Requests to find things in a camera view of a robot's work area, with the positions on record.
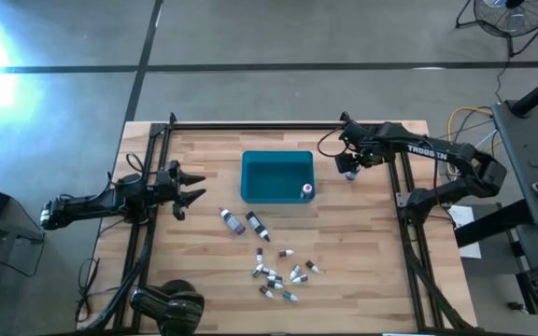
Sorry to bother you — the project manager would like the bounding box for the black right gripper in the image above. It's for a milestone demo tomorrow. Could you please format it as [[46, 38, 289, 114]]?
[[334, 119, 396, 175]]

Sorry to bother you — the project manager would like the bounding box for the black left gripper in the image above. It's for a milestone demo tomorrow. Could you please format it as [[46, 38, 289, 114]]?
[[154, 160, 208, 222]]

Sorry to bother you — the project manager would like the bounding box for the large purple food coloring bottle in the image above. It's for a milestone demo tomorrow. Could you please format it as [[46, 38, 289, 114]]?
[[218, 207, 248, 236]]

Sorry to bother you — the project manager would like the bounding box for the large black food coloring bottle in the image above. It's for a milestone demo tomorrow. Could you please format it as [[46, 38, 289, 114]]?
[[245, 210, 272, 243]]

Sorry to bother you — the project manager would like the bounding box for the teal plastic bin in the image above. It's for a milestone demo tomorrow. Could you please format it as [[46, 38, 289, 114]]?
[[240, 149, 317, 204]]

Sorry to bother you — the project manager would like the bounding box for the black glossy device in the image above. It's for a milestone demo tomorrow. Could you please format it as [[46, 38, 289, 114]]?
[[130, 278, 206, 336]]

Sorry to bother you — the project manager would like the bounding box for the white paper sheet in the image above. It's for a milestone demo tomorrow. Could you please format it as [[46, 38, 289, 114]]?
[[448, 204, 483, 260]]

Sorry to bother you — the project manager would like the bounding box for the black desk foot bar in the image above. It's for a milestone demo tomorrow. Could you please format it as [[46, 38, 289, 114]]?
[[454, 199, 531, 248]]

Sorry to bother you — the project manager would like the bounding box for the grey desk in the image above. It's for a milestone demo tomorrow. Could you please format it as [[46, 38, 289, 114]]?
[[491, 100, 538, 272]]

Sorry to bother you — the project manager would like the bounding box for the black floor fan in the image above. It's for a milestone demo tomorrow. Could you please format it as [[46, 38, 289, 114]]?
[[455, 0, 538, 60]]

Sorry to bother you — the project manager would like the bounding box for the black aluminium table frame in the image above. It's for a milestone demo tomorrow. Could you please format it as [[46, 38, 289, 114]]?
[[109, 111, 478, 333]]

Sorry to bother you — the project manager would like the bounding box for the yellow cable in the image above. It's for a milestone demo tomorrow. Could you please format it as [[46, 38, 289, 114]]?
[[446, 105, 500, 155]]

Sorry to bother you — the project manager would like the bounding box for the black left arm cable bundle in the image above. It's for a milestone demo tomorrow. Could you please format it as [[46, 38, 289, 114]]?
[[86, 218, 158, 330]]

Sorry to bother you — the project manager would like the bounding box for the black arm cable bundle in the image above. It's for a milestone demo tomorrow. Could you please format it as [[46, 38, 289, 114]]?
[[402, 223, 467, 330], [86, 218, 158, 330]]

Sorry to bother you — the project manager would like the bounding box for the loose black cable loop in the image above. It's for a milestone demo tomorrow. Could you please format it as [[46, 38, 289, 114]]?
[[75, 256, 103, 324]]

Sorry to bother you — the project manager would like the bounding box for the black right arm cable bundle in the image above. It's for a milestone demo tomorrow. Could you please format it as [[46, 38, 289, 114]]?
[[402, 223, 467, 330]]

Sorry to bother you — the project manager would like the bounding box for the thin black fan cable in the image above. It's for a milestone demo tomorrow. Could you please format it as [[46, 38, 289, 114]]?
[[495, 58, 509, 105]]

